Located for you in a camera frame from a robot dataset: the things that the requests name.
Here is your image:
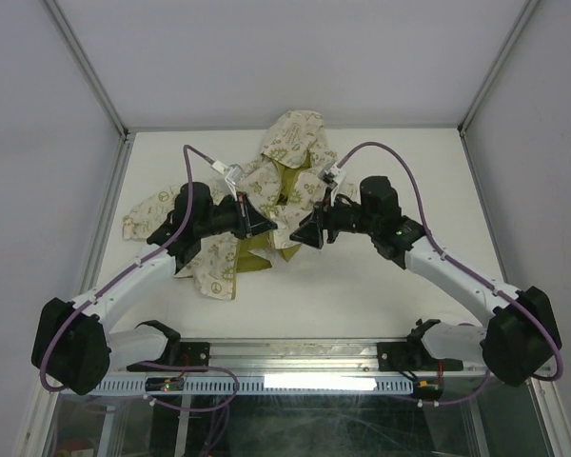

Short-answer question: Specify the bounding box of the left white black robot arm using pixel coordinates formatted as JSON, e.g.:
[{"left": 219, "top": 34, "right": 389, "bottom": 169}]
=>
[{"left": 31, "top": 182, "right": 277, "bottom": 395}]

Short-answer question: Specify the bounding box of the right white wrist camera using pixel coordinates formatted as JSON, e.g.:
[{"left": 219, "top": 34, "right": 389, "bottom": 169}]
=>
[{"left": 319, "top": 161, "right": 346, "bottom": 206}]

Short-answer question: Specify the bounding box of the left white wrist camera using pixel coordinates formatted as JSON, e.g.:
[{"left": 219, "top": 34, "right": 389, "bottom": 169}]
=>
[{"left": 211, "top": 160, "right": 244, "bottom": 196}]

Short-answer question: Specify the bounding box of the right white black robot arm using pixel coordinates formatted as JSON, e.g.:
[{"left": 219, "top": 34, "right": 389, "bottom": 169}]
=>
[{"left": 290, "top": 176, "right": 561, "bottom": 387}]

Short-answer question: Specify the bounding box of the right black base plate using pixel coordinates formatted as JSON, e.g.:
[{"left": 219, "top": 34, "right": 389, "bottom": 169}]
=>
[{"left": 376, "top": 341, "right": 463, "bottom": 373}]

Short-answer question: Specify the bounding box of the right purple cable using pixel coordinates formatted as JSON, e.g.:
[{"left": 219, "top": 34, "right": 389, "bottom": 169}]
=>
[{"left": 337, "top": 141, "right": 566, "bottom": 408}]

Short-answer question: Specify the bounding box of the white slotted cable duct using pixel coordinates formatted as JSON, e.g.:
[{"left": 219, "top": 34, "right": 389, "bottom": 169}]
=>
[{"left": 59, "top": 375, "right": 418, "bottom": 395}]

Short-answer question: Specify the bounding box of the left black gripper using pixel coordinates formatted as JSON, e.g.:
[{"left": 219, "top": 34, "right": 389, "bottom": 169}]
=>
[{"left": 195, "top": 191, "right": 277, "bottom": 240}]

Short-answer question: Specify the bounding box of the left aluminium frame post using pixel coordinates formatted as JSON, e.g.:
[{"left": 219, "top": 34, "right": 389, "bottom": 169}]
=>
[{"left": 44, "top": 0, "right": 135, "bottom": 175}]

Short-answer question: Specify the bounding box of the aluminium mounting rail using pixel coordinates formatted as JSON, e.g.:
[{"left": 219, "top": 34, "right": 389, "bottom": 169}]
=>
[{"left": 42, "top": 336, "right": 553, "bottom": 377}]

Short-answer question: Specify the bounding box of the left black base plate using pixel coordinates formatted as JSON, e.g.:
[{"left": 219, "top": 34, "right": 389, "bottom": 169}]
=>
[{"left": 127, "top": 341, "right": 211, "bottom": 372}]

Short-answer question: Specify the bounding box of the aluminium frame post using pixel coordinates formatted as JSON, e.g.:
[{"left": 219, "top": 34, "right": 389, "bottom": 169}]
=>
[
  {"left": 44, "top": 0, "right": 135, "bottom": 175},
  {"left": 456, "top": 0, "right": 543, "bottom": 144}
]

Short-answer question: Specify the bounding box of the right aluminium frame post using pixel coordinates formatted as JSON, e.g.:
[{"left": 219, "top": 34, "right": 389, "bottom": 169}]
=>
[{"left": 456, "top": 0, "right": 543, "bottom": 144}]

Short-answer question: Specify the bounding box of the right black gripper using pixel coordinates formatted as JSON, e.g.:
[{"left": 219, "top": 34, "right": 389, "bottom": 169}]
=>
[{"left": 289, "top": 187, "right": 378, "bottom": 249}]

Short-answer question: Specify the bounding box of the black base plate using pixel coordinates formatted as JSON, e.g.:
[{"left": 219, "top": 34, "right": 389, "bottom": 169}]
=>
[
  {"left": 376, "top": 341, "right": 463, "bottom": 373},
  {"left": 127, "top": 341, "right": 211, "bottom": 372}
]

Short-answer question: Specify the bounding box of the cream green-printed hooded jacket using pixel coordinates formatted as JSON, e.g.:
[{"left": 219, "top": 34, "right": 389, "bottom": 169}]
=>
[{"left": 121, "top": 109, "right": 361, "bottom": 304}]

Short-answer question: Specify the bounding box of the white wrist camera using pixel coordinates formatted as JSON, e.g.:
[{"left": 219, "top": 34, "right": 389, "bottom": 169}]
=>
[
  {"left": 211, "top": 160, "right": 244, "bottom": 196},
  {"left": 319, "top": 161, "right": 346, "bottom": 206}
]

